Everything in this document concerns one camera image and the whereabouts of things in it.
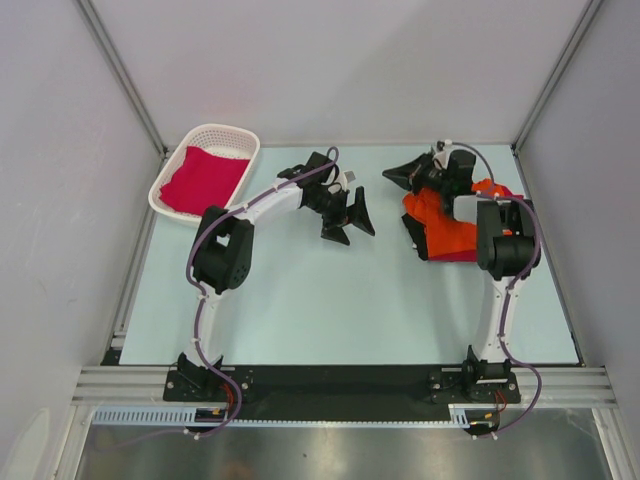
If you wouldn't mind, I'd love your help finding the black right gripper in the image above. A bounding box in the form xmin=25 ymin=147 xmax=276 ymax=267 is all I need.
xmin=384 ymin=151 xmax=453 ymax=196

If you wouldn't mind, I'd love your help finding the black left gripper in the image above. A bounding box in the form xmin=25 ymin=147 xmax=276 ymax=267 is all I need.
xmin=305 ymin=186 xmax=373 ymax=245

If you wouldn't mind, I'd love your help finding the orange t shirt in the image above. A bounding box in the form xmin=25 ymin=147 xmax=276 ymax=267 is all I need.
xmin=401 ymin=178 xmax=513 ymax=263

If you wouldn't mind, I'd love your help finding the magenta t shirt stack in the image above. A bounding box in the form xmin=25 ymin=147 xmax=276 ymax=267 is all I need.
xmin=428 ymin=185 xmax=526 ymax=264

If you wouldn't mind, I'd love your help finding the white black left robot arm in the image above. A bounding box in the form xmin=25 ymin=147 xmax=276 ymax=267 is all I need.
xmin=176 ymin=147 xmax=375 ymax=400

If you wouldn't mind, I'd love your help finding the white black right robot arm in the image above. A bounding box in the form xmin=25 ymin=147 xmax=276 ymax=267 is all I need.
xmin=382 ymin=140 xmax=541 ymax=406

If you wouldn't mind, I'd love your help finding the magenta t shirt in basket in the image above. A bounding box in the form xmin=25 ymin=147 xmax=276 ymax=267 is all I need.
xmin=160 ymin=146 xmax=249 ymax=216

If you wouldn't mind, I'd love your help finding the white perforated plastic basket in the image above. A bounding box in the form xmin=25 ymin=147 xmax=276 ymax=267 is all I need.
xmin=148 ymin=123 xmax=261 ymax=226

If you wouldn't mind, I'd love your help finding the white slotted cable duct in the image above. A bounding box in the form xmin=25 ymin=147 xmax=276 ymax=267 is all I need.
xmin=93 ymin=406 xmax=470 ymax=429

